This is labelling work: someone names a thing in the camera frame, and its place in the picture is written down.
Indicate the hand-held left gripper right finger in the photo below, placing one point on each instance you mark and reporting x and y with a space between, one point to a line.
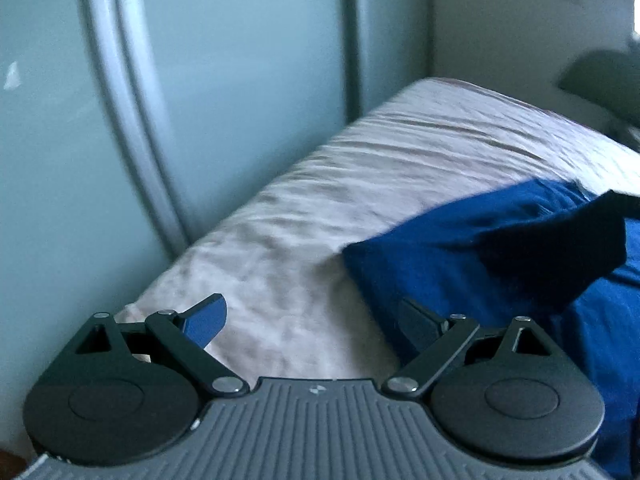
417 327

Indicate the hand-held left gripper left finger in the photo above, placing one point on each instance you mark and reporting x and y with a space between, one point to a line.
205 321

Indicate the blue garment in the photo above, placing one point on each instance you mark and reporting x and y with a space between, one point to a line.
440 270

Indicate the bed with pink sheet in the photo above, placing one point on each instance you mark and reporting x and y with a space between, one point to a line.
320 210

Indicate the dark grey headboard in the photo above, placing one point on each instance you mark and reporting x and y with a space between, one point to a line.
602 77

